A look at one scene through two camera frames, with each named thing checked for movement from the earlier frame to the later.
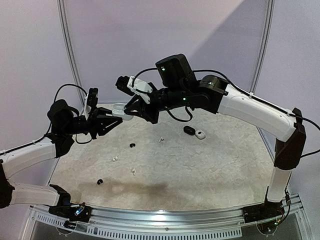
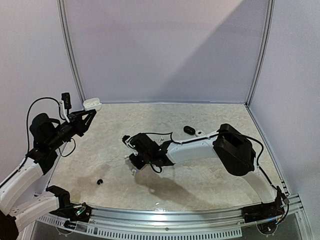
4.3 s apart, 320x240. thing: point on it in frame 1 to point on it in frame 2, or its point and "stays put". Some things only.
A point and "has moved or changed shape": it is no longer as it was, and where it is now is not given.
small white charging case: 200,134 stays put
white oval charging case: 118,110 has moved or changed shape
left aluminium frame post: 61,6 stays put
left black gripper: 97,124 to 78,123
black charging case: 189,130 stays put
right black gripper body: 151,105 to 135,160
